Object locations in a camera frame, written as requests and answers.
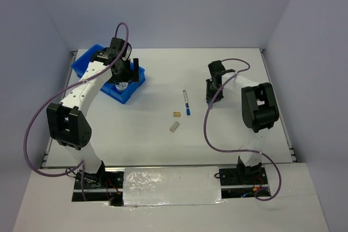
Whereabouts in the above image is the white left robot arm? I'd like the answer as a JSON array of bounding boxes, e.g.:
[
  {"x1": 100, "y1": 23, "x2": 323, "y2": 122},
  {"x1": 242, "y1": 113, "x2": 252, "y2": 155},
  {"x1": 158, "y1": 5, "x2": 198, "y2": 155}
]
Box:
[{"x1": 46, "y1": 37, "x2": 139, "y2": 188}]

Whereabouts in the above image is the white rectangular eraser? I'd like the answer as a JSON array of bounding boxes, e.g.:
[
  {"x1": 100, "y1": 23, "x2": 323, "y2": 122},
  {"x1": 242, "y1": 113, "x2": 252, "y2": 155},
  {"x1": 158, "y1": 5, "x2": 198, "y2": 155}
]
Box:
[{"x1": 169, "y1": 121, "x2": 179, "y2": 133}]

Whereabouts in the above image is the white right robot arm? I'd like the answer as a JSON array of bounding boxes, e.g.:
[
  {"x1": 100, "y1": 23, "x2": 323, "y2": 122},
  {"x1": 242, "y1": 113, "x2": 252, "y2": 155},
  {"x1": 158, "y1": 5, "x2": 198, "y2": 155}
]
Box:
[{"x1": 203, "y1": 60, "x2": 279, "y2": 184}]

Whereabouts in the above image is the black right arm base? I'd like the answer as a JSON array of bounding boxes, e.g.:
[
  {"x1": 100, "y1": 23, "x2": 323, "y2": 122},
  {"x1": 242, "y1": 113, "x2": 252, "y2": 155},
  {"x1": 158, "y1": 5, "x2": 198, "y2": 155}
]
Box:
[{"x1": 214, "y1": 158, "x2": 268, "y2": 189}]

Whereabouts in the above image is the blue white marker pen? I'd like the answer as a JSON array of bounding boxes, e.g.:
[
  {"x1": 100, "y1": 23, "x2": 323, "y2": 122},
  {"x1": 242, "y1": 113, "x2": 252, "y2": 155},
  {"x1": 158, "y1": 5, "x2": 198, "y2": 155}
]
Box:
[{"x1": 183, "y1": 90, "x2": 190, "y2": 116}]

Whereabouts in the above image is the small tan eraser block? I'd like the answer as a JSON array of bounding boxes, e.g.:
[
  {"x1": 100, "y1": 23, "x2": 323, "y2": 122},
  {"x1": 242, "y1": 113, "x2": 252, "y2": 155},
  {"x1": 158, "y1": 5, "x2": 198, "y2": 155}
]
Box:
[{"x1": 173, "y1": 111, "x2": 181, "y2": 117}]

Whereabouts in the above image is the silver foil covered panel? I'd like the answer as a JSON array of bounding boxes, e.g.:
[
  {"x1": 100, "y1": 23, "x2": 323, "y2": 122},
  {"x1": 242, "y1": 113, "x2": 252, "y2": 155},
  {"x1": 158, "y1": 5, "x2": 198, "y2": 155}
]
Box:
[{"x1": 123, "y1": 166, "x2": 223, "y2": 206}]

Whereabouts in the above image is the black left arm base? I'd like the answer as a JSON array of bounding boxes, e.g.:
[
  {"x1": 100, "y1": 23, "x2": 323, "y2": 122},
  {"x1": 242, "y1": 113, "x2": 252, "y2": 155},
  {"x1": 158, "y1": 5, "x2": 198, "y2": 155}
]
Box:
[{"x1": 67, "y1": 170, "x2": 125, "y2": 206}]

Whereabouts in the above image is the blue divided plastic bin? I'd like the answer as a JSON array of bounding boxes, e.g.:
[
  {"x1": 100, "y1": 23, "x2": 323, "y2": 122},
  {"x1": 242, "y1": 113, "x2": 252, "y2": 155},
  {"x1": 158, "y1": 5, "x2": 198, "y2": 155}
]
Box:
[{"x1": 71, "y1": 44, "x2": 147, "y2": 105}]

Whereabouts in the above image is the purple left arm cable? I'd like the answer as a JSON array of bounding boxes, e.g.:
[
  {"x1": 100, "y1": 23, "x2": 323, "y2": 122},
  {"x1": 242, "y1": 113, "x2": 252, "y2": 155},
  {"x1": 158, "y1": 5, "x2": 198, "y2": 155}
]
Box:
[{"x1": 23, "y1": 22, "x2": 131, "y2": 202}]

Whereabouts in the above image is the round blue tape roll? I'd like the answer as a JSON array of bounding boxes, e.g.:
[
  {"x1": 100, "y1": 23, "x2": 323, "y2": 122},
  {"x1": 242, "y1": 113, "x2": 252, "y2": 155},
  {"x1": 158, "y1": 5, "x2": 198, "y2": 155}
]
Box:
[{"x1": 115, "y1": 82, "x2": 129, "y2": 93}]

